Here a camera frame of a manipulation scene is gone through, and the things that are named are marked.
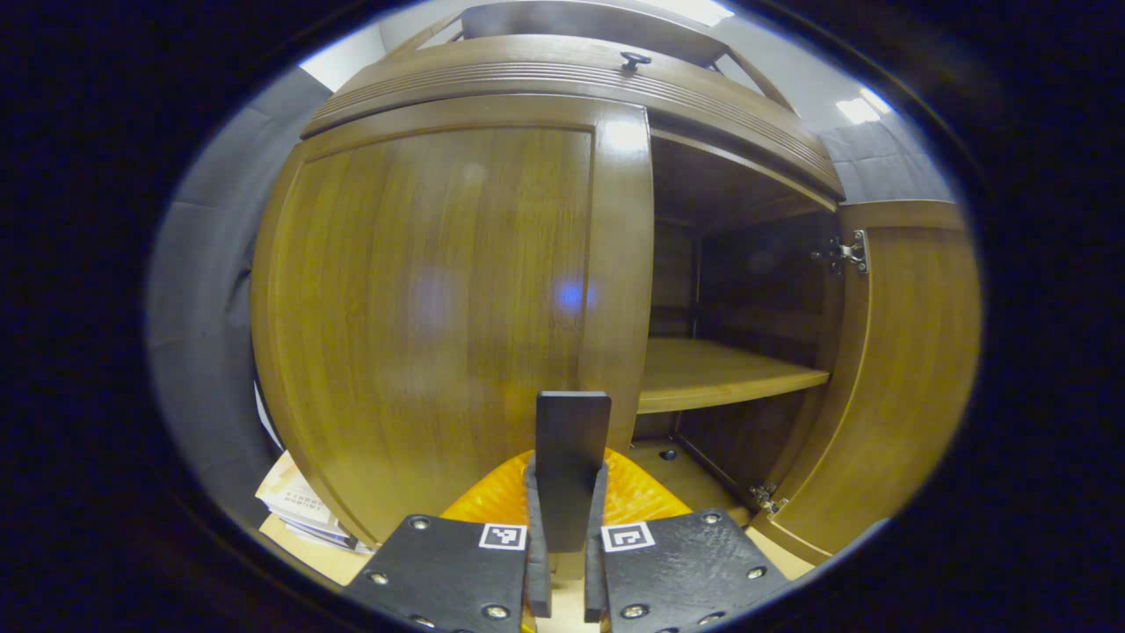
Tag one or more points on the wooden cabinet shelf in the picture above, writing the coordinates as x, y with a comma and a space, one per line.
712, 374

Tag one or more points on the metal door hinge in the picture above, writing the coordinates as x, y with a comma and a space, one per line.
767, 499
848, 253

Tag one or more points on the small ceiling light panel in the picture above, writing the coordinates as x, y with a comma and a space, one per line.
861, 107

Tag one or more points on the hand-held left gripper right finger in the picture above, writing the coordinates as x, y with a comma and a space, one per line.
594, 580

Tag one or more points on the wooden shoe cabinet door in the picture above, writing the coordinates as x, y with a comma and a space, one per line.
422, 308
914, 369

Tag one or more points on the round black drawer knob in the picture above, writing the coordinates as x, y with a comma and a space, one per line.
635, 61

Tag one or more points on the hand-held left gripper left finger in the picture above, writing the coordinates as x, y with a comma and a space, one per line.
536, 571

